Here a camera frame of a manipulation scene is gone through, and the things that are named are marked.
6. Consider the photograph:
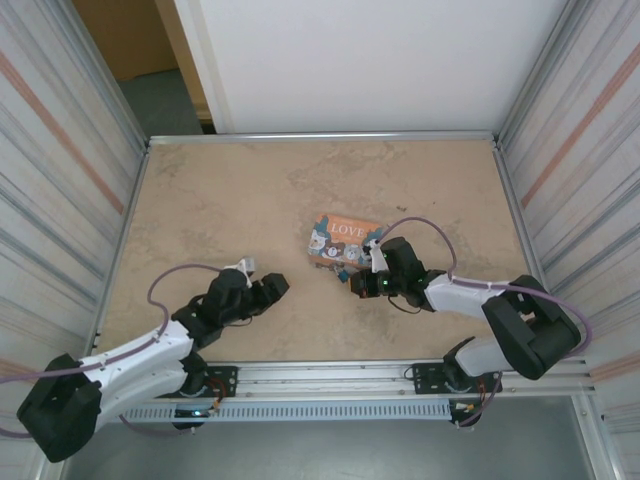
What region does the orange LOVE bear box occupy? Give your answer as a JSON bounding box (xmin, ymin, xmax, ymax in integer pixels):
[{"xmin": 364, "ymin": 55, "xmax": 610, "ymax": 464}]
[{"xmin": 307, "ymin": 213, "xmax": 389, "ymax": 274}]

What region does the aluminium table side bar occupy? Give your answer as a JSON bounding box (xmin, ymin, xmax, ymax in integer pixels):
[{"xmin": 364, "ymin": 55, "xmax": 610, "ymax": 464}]
[
  {"xmin": 492, "ymin": 144, "xmax": 569, "ymax": 344},
  {"xmin": 88, "ymin": 144, "xmax": 151, "ymax": 362}
]

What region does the brown board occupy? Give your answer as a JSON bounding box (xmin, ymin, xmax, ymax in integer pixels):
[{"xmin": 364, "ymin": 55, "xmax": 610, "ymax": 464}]
[{"xmin": 72, "ymin": 0, "xmax": 179, "ymax": 81}]

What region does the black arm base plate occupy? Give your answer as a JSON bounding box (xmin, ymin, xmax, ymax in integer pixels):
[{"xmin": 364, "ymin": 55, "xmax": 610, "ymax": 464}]
[
  {"xmin": 202, "ymin": 365, "xmax": 239, "ymax": 399},
  {"xmin": 410, "ymin": 362, "xmax": 451, "ymax": 396}
]

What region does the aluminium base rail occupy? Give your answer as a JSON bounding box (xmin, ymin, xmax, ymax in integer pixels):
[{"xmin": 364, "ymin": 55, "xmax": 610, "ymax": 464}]
[{"xmin": 164, "ymin": 357, "xmax": 589, "ymax": 401}]

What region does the grey slotted cable duct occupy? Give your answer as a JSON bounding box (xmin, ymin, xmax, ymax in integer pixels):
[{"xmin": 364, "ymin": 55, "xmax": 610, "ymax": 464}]
[{"xmin": 122, "ymin": 401, "xmax": 454, "ymax": 424}]

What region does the aluminium table frame bar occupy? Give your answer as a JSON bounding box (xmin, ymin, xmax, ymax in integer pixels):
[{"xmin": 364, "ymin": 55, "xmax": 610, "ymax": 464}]
[{"xmin": 147, "ymin": 130, "xmax": 501, "ymax": 149}]

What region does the white door frame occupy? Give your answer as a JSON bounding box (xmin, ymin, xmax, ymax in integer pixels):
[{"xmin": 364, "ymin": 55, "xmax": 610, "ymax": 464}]
[{"xmin": 172, "ymin": 0, "xmax": 236, "ymax": 135}]

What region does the aluminium frame post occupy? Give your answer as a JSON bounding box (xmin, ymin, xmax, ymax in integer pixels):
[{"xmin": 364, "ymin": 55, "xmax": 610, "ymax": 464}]
[
  {"xmin": 47, "ymin": 0, "xmax": 151, "ymax": 151},
  {"xmin": 497, "ymin": 0, "xmax": 609, "ymax": 149}
]

